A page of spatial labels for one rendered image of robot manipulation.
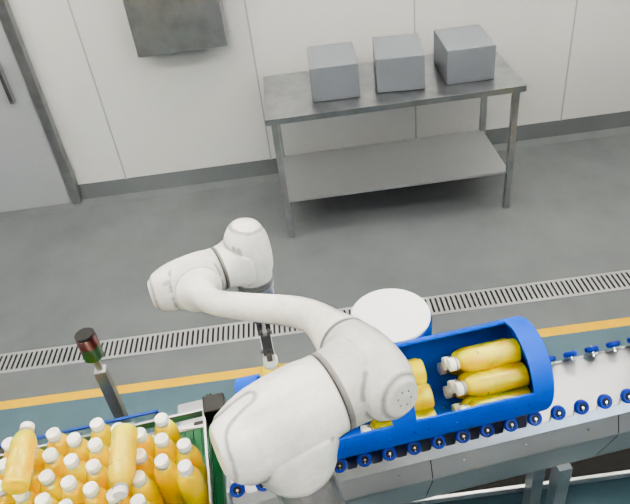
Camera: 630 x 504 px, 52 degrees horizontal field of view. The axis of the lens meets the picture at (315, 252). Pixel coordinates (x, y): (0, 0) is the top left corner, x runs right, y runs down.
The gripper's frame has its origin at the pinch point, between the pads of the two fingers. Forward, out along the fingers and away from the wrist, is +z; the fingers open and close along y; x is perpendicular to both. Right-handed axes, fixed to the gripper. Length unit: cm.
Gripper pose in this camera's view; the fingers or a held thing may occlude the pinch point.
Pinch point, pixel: (268, 352)
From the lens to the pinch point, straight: 171.7
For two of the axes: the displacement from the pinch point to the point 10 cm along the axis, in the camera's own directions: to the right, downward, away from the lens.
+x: -9.8, 1.9, -1.0
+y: -1.9, -5.8, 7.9
